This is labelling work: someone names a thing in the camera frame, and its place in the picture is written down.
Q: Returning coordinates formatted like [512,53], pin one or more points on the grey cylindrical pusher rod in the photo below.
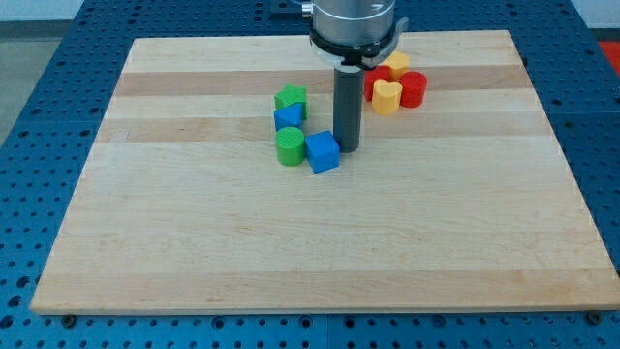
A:
[347,109]

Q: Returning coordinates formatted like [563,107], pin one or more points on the green cylinder block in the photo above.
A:
[290,146]

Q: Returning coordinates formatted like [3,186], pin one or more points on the blue cube block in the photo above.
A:
[322,152]

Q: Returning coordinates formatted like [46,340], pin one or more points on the green star block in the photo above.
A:
[292,94]

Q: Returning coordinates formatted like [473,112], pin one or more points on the yellow hexagon block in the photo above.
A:
[398,64]

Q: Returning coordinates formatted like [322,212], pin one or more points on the blue triangle block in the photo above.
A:
[290,116]

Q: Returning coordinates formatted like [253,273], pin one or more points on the wooden board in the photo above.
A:
[464,204]

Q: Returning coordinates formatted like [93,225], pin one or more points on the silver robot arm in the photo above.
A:
[350,22]

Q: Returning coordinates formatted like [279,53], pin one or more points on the red block behind rod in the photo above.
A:
[379,73]

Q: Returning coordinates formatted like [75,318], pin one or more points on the red cylinder block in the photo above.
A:
[413,89]

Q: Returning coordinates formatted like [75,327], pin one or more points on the yellow heart block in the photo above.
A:
[386,97]

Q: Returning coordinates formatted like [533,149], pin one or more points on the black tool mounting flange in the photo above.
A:
[350,59]

